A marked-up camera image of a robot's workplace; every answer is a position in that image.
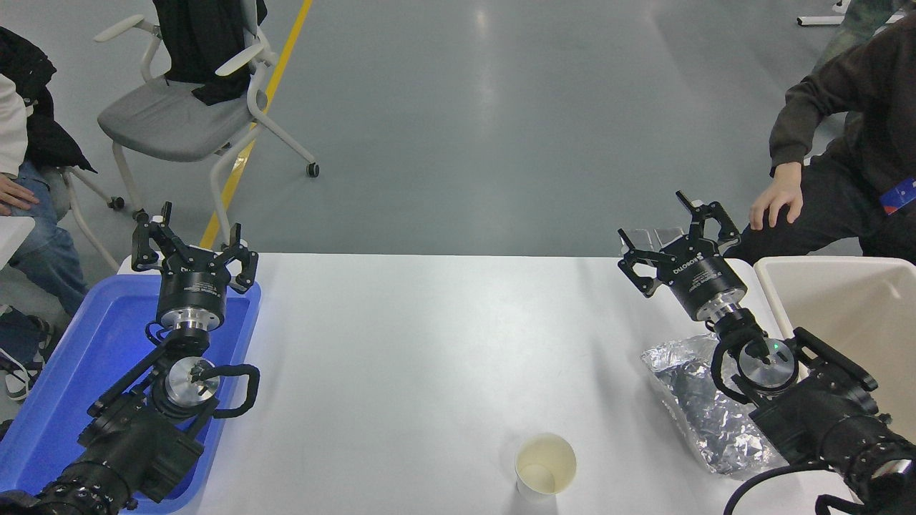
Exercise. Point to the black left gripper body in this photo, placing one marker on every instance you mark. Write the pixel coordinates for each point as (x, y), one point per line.
(192, 282)

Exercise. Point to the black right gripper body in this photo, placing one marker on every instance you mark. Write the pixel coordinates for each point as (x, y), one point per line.
(705, 282)

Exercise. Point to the white paper cup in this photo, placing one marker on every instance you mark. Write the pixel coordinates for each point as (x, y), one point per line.
(545, 465)

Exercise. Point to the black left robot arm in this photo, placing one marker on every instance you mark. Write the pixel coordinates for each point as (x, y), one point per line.
(136, 443)

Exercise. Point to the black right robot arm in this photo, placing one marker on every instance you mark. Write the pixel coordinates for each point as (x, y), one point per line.
(823, 422)

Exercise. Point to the person's hand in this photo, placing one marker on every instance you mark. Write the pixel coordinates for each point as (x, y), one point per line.
(16, 195)
(780, 189)

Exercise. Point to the metal floor plate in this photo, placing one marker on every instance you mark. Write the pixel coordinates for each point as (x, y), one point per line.
(669, 234)
(644, 238)

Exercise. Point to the grey white office chair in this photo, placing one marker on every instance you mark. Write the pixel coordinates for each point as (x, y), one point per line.
(157, 121)

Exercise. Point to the large pale bin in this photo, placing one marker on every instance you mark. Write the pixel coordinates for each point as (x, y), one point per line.
(830, 300)

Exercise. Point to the crumpled silver foil tray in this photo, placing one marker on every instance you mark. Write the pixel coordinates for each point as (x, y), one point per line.
(705, 415)

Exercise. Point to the blue plastic tray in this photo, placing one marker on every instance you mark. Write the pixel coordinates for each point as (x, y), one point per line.
(79, 357)

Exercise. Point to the small white table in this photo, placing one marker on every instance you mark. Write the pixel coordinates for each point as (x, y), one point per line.
(13, 236)

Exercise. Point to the person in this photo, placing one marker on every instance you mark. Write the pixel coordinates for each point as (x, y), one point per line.
(859, 107)
(851, 28)
(36, 136)

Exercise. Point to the blue red badge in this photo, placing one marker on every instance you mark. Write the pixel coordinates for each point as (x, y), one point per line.
(898, 195)

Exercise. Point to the black garment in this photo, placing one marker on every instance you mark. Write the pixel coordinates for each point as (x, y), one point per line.
(200, 43)

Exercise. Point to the white stand base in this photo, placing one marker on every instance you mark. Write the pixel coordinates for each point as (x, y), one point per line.
(823, 20)

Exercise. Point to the white chair frame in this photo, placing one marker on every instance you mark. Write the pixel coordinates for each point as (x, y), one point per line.
(115, 203)

